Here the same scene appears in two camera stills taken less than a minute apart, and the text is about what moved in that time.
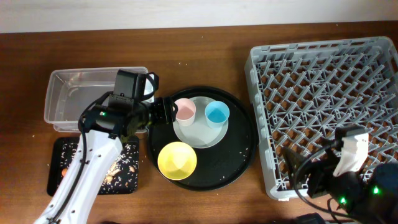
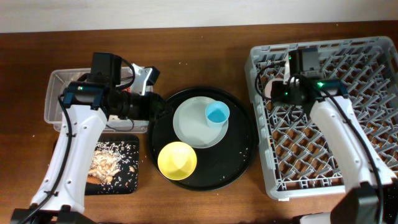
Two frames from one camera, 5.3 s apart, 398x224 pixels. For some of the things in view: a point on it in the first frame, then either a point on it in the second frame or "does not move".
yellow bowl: [176, 160] does not move
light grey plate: [199, 134] does not move
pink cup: [186, 114] → [267, 86]
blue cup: [216, 113] does not move
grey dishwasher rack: [303, 93] does not move
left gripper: [166, 111] → [151, 111]
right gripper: [290, 165] → [278, 97]
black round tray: [222, 163] does not move
